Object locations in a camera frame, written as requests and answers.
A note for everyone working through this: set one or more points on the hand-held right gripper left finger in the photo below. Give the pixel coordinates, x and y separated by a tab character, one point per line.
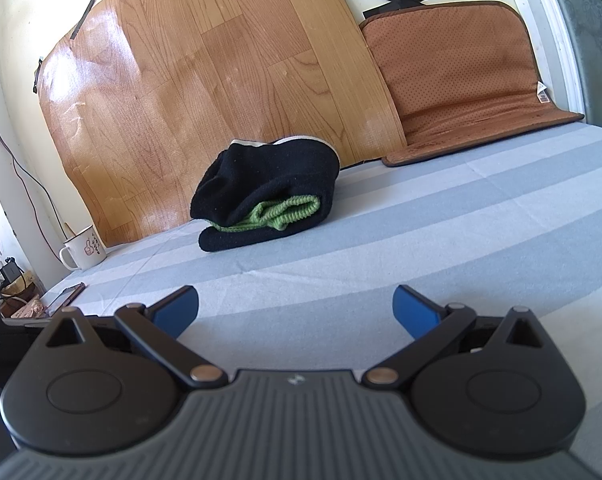
177	310

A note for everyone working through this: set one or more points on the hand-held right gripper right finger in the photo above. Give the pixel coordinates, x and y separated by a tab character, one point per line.
415	310

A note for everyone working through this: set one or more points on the black and green knit sweater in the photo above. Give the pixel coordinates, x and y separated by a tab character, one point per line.
276	180

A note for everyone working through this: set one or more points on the black charger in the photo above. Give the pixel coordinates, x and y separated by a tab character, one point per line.
10	270

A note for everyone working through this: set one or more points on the brown patterned packet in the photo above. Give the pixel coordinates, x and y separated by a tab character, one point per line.
28	309

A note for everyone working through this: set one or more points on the smartphone in brown case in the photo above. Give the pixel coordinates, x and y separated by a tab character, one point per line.
66	297

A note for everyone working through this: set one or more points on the blue striped bedsheet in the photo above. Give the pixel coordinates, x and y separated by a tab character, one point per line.
431	220

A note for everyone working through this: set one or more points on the wooden spoon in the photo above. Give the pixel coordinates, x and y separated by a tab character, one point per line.
67	231

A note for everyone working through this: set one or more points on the white enamel mug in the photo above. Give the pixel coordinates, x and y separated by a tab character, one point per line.
83	250

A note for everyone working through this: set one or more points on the wood-grain vinyl sheet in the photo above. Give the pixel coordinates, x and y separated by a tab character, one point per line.
206	85

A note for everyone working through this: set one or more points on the brown cushion mat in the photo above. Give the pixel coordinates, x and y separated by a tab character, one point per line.
456	70

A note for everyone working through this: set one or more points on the grey tape strip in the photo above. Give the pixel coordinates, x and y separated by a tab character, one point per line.
82	19

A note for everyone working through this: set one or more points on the white window frame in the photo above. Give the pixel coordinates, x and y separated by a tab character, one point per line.
561	35

